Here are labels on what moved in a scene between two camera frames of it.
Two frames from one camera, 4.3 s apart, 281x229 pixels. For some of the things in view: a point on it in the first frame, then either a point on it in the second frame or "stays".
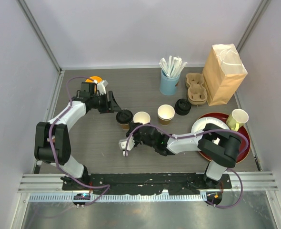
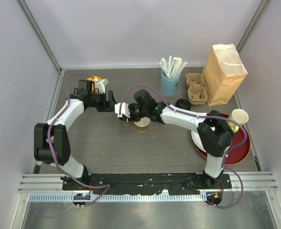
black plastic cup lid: x=182 y=106 stays
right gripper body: x=138 y=139 to x=137 y=112
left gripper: x=114 y=105 stays
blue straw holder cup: x=168 y=84 stays
